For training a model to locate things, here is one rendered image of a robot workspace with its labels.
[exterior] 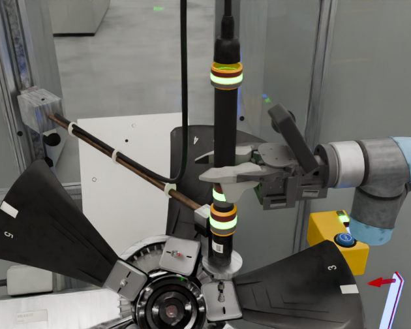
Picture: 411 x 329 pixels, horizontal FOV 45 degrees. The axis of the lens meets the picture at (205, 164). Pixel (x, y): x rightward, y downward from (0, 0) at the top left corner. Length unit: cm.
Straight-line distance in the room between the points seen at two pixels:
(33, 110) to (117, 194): 28
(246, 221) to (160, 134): 68
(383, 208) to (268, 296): 26
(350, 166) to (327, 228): 54
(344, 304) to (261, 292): 15
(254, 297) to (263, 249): 92
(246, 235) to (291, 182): 104
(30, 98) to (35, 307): 50
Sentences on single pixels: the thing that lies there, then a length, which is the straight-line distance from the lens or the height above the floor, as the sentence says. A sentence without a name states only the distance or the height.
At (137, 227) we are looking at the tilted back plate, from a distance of 115.
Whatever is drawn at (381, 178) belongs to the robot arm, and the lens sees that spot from 83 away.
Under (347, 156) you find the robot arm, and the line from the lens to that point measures 79.
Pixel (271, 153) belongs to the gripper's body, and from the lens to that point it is 77.
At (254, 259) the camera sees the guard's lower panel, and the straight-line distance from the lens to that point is 187.
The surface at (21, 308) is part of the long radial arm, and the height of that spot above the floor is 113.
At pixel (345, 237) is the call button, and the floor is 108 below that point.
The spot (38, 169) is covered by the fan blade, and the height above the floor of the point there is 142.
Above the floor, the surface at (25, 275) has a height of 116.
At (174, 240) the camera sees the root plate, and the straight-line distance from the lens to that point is 95.
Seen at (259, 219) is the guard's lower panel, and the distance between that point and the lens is 176.
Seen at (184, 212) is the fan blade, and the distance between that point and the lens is 94.
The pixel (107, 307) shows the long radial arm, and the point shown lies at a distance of 104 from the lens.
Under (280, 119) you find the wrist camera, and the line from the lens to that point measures 73.
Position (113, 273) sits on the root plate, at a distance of 93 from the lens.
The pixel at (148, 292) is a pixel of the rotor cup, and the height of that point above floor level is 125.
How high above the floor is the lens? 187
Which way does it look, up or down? 31 degrees down
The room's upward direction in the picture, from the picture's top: straight up
